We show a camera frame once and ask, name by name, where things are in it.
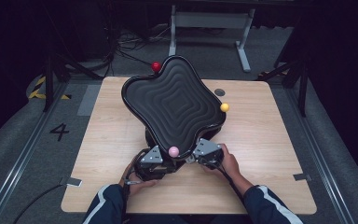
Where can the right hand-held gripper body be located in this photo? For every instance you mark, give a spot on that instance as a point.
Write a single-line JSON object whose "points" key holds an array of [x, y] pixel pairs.
{"points": [[209, 154]]}

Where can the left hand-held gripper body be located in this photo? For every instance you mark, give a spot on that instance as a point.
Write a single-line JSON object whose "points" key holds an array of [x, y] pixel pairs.
{"points": [[152, 165]]}

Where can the black wavy tray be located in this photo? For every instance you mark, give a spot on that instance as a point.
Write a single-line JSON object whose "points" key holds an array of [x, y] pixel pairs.
{"points": [[174, 105]]}

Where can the person's right hand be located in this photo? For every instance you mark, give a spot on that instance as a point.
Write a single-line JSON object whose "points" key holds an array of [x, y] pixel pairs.
{"points": [[230, 163]]}

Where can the person's left hand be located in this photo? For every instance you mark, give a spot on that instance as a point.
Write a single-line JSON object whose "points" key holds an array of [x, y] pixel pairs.
{"points": [[136, 186]]}

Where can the pink ball knob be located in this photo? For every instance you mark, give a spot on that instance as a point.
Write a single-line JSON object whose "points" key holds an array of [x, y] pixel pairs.
{"points": [[173, 151]]}

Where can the yellow ball knob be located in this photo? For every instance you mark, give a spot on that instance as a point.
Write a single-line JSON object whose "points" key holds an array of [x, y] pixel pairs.
{"points": [[224, 107]]}

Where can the dark round table grommet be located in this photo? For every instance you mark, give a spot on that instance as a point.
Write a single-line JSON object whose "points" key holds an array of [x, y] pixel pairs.
{"points": [[219, 92]]}

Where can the grey tape piece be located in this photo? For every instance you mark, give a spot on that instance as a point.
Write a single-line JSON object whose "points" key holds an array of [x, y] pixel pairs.
{"points": [[302, 177], [74, 182]]}

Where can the red ball knob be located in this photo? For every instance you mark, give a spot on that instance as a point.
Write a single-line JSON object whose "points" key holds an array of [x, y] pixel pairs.
{"points": [[156, 66]]}

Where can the black tripod stand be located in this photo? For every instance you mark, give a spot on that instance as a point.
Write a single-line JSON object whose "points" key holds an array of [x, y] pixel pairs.
{"points": [[48, 81], [303, 90]]}

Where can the grey metal stand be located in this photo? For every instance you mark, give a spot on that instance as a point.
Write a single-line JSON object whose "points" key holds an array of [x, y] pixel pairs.
{"points": [[211, 20]]}

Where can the yellow black hazard tape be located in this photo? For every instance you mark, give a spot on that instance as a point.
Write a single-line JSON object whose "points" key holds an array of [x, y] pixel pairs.
{"points": [[37, 90]]}

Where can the metal floor rail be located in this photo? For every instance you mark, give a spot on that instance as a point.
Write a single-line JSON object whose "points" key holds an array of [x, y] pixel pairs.
{"points": [[21, 158], [320, 158]]}

